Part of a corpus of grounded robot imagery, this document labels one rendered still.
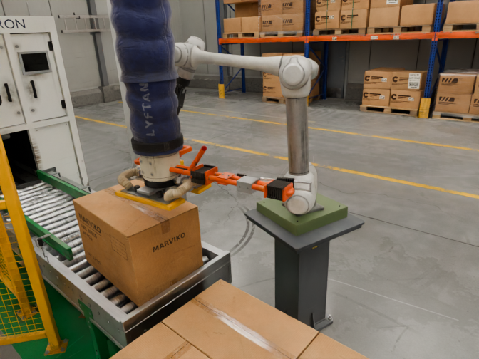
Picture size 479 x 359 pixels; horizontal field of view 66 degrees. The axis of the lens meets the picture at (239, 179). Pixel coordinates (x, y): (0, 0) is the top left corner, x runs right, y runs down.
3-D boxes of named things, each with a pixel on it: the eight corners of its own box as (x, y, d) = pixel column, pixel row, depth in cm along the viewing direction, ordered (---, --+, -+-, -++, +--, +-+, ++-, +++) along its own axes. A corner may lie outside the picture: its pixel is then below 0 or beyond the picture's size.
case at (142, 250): (86, 261, 216) (72, 199, 201) (145, 234, 242) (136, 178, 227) (140, 308, 176) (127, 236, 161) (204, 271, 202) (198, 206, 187)
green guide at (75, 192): (38, 178, 346) (35, 169, 343) (49, 175, 353) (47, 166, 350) (136, 230, 247) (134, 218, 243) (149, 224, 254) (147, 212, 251)
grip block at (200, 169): (189, 182, 153) (188, 169, 151) (204, 175, 161) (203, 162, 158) (205, 186, 149) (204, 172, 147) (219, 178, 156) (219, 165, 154)
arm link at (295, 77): (316, 203, 197) (314, 222, 178) (286, 202, 202) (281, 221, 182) (313, 53, 171) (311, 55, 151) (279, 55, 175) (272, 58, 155)
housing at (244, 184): (236, 191, 143) (235, 180, 141) (245, 185, 148) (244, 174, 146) (251, 194, 139) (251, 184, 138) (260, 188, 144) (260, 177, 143)
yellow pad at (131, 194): (115, 195, 169) (112, 185, 167) (131, 188, 177) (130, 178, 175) (170, 211, 151) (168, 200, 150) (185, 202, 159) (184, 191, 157)
